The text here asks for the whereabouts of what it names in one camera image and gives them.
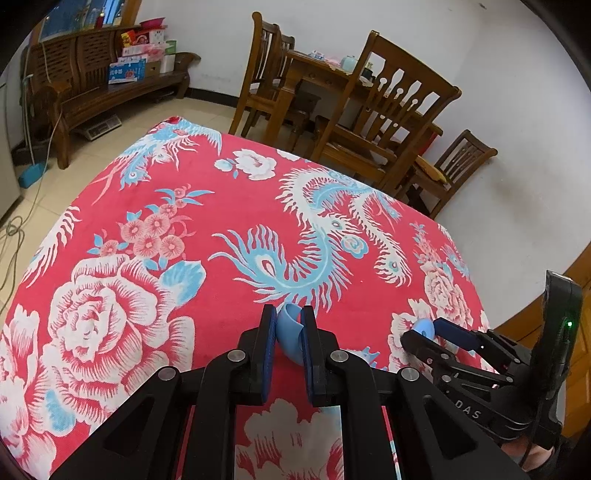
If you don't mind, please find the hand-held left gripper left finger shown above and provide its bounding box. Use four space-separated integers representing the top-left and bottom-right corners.
48 305 278 480

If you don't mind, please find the wooden dining table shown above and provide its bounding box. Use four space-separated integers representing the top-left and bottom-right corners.
265 48 444 153

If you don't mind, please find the pile of colourful cartons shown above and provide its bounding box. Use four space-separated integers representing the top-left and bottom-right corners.
107 25 178 86

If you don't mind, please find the grey floor scale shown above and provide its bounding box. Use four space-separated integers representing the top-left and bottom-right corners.
76 115 122 139

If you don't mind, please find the yellow brown seat cushion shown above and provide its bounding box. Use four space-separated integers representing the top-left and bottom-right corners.
413 154 451 183

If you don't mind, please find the wooden dining chair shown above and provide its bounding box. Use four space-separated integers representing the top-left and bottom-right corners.
229 11 310 139
276 33 319 125

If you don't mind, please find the wooden chair with cushion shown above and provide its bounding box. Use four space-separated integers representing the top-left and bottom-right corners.
397 129 498 220

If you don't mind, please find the person's right forearm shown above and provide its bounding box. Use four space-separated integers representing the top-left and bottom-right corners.
501 436 571 476

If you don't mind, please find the blue floor brush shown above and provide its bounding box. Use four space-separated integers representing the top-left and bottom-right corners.
18 164 49 189

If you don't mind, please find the grey refrigerator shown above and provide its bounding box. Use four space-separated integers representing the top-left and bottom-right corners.
0 69 24 222

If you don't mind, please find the tall-backed wooden chair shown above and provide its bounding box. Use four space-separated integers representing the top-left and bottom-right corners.
310 30 462 185

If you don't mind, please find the floor cable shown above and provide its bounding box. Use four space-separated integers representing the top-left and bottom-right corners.
0 217 28 305

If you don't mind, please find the wooden bench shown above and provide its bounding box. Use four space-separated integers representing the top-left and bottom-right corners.
21 27 201 169

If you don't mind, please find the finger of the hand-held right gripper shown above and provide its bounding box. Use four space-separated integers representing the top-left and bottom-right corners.
399 331 515 387
433 318 534 367

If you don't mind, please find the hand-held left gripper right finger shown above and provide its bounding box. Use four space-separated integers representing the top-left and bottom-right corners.
300 305 529 480

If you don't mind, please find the wood-framed window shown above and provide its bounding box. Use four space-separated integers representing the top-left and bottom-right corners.
39 0 141 42

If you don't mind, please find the red floral tablecloth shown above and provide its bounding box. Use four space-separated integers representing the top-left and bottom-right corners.
0 115 490 480

